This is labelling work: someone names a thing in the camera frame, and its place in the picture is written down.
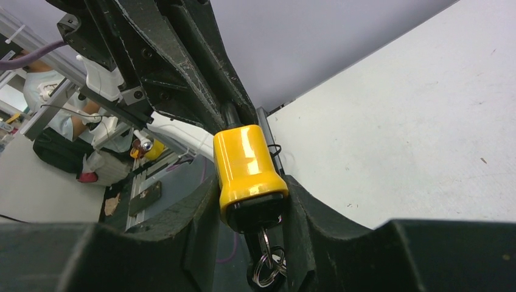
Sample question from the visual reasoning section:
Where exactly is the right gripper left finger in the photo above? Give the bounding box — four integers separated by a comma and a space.
1, 176, 220, 291

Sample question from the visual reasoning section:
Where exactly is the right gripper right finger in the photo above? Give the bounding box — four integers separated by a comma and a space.
282, 175, 515, 291

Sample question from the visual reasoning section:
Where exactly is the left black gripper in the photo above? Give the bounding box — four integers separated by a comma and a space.
56, 1, 258, 134

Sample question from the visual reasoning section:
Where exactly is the yellow padlock key bunch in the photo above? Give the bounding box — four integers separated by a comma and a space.
245, 228, 287, 291

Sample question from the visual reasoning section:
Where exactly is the yellow padlock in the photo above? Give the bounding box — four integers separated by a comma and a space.
214, 103, 289, 234

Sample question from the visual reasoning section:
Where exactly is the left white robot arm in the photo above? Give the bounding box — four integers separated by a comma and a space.
52, 1, 258, 158

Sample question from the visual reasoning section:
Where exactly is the person in background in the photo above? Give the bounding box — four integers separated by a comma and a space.
23, 60, 133, 178

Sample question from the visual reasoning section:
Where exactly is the aluminium frame rail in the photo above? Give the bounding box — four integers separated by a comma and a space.
0, 8, 134, 142

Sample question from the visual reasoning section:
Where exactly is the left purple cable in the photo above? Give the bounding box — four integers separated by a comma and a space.
0, 39, 68, 72

